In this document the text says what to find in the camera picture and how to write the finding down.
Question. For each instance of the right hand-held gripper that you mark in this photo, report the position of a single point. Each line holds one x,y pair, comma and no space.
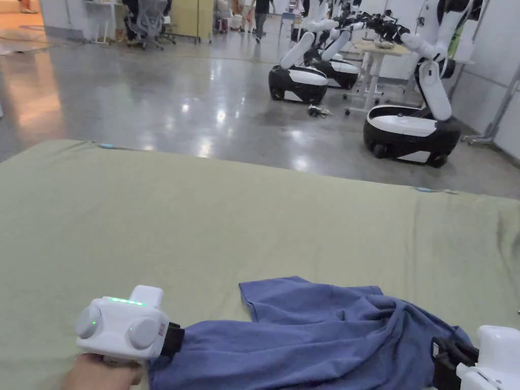
495,357

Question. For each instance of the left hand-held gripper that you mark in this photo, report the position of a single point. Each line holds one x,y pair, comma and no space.
118,325

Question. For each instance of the dark blue shirt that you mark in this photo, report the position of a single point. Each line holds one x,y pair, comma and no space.
325,345

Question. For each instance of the person's left hand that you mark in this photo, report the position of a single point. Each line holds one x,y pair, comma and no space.
97,371

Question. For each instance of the bed with pale green sheet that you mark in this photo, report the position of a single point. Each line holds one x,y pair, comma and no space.
203,227

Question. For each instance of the blue sheet clip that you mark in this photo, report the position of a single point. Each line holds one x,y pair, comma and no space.
107,145
422,189

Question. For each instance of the white and black wheeled robot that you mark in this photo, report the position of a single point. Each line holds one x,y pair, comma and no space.
343,70
406,122
300,81

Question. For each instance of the wooden top desk white legs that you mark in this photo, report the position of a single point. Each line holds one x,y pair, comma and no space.
375,73

